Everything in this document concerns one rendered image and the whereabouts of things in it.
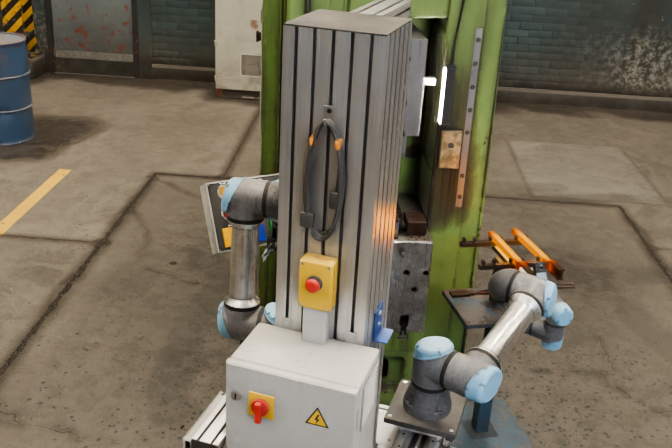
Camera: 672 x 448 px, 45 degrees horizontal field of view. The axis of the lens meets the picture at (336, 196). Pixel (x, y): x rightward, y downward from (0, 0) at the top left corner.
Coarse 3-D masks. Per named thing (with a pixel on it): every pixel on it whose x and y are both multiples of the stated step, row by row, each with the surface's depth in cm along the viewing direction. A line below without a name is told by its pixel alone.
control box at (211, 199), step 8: (256, 176) 324; (264, 176) 326; (272, 176) 327; (208, 184) 314; (216, 184) 316; (224, 184) 317; (208, 192) 314; (216, 192) 315; (208, 200) 314; (216, 200) 315; (208, 208) 315; (216, 208) 314; (208, 216) 316; (216, 216) 314; (208, 224) 318; (216, 224) 313; (224, 224) 315; (264, 224) 322; (208, 232) 319; (216, 232) 313; (216, 240) 312; (216, 248) 313; (224, 248) 313
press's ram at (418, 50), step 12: (420, 36) 320; (420, 48) 316; (420, 60) 318; (408, 72) 320; (420, 72) 320; (408, 84) 322; (420, 84) 322; (432, 84) 342; (408, 96) 323; (420, 96) 324; (408, 108) 325; (420, 108) 326; (408, 120) 327; (408, 132) 329
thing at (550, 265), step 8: (512, 232) 351; (520, 232) 348; (520, 240) 344; (528, 240) 341; (528, 248) 337; (536, 248) 334; (544, 256) 327; (552, 264) 318; (552, 272) 320; (560, 272) 314
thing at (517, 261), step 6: (492, 234) 345; (492, 240) 344; (498, 240) 339; (498, 246) 338; (504, 246) 334; (504, 252) 332; (510, 252) 329; (516, 258) 324; (516, 264) 320; (522, 264) 318; (528, 270) 314
